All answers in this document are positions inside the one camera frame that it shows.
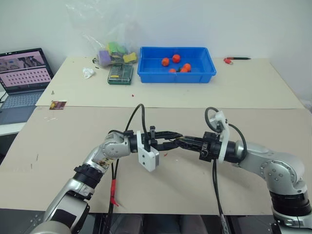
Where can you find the red tape strip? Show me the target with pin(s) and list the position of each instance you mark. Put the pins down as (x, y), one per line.
(113, 190)

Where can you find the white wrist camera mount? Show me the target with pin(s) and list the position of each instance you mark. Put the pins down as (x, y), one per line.
(147, 161)
(225, 136)

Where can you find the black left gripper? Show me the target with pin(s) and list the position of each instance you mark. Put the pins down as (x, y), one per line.
(152, 139)

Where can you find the clear plastic bag of sponges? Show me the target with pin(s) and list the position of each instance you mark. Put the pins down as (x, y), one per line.
(114, 52)

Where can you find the blue plastic bin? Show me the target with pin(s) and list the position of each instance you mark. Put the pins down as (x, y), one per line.
(146, 68)

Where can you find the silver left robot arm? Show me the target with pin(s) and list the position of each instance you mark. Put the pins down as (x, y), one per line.
(111, 149)

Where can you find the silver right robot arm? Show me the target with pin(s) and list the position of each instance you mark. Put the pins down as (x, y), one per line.
(280, 170)

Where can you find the beige cardboard sheet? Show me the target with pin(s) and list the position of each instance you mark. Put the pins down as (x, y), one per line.
(61, 136)
(219, 95)

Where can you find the small red yellow card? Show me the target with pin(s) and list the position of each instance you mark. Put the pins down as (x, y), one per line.
(58, 105)

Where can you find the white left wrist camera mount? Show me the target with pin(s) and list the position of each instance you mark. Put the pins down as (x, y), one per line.
(147, 161)

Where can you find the grey open laptop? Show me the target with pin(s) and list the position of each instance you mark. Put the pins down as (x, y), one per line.
(22, 73)

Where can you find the crumpled white paper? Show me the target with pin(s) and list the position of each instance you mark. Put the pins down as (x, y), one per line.
(87, 72)

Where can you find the green screwdriver bit case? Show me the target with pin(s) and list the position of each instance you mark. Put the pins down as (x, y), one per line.
(120, 74)

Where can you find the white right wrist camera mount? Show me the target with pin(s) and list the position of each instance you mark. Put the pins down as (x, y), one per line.
(225, 136)

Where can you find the orange tangerine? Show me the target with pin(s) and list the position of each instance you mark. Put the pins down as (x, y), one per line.
(187, 66)
(172, 71)
(165, 61)
(176, 58)
(183, 70)

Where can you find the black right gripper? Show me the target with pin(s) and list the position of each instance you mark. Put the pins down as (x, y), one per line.
(209, 147)

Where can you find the small black clip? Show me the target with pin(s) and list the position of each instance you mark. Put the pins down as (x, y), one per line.
(94, 60)

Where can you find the red and black pen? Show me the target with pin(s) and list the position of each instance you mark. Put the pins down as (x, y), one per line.
(237, 58)

